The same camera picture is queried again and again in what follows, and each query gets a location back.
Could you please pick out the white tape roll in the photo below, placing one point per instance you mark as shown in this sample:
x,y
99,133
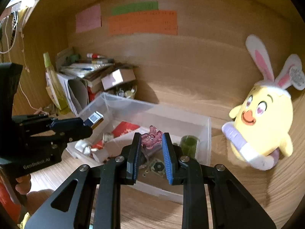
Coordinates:
x,y
84,147

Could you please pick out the gold foil sachet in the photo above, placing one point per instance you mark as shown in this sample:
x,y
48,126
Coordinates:
x,y
107,137

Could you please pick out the small white cardboard box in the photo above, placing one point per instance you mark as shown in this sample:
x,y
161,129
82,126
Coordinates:
x,y
118,77

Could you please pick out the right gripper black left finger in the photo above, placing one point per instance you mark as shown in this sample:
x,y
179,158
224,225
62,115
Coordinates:
x,y
91,196

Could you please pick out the clear plastic storage bin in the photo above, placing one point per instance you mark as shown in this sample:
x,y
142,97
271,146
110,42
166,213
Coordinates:
x,y
122,118

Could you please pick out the orange sticky note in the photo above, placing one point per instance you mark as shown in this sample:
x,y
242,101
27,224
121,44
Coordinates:
x,y
150,21

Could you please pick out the clear bowl of trinkets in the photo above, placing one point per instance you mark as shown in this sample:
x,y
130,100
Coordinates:
x,y
125,91

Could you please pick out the yellow green spray bottle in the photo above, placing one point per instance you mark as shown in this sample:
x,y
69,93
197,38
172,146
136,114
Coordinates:
x,y
54,87

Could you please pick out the person's left hand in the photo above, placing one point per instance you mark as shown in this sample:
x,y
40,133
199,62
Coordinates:
x,y
23,185

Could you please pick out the blue white small box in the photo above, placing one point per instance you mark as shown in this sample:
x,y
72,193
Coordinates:
x,y
94,120

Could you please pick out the stack of books and papers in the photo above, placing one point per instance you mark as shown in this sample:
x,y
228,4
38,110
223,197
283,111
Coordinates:
x,y
89,70

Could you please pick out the dark green spray bottle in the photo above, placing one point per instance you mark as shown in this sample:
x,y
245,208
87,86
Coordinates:
x,y
188,145

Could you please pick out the floral square keychain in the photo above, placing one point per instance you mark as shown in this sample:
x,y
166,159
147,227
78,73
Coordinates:
x,y
156,166

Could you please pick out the red tea packet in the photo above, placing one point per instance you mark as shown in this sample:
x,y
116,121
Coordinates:
x,y
121,129

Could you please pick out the red white marker pen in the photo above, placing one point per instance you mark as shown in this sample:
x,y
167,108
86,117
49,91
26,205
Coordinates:
x,y
95,56

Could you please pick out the pink sticky note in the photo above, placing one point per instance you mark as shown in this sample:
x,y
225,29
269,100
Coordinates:
x,y
88,19

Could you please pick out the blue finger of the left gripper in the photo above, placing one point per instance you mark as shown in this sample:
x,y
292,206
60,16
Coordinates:
x,y
45,122

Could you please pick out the green sticky note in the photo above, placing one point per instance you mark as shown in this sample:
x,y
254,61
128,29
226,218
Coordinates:
x,y
135,7

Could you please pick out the yellow chick plush toy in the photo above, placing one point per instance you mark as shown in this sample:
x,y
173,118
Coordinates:
x,y
258,133

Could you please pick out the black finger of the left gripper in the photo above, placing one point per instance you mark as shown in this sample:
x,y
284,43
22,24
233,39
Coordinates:
x,y
63,135

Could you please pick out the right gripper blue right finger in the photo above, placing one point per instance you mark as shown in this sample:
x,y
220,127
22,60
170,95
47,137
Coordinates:
x,y
213,189

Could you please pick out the folded white papers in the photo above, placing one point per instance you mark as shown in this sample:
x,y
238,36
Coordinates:
x,y
75,91

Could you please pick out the pink character charm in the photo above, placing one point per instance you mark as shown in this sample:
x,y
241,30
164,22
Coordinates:
x,y
154,137

